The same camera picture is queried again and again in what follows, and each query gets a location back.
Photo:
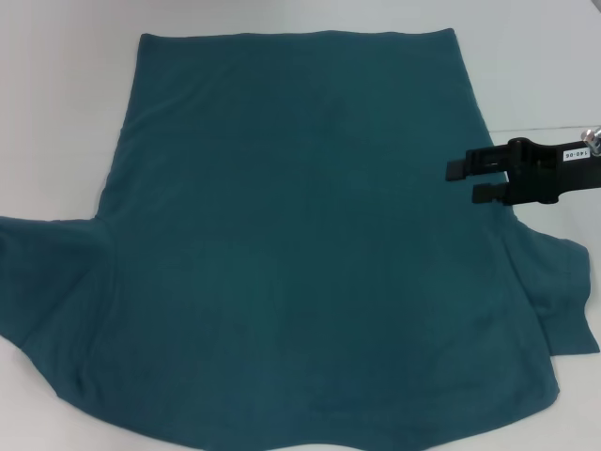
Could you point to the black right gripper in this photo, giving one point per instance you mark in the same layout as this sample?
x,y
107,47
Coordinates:
x,y
540,174

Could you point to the blue t-shirt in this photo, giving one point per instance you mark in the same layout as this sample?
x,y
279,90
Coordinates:
x,y
282,211

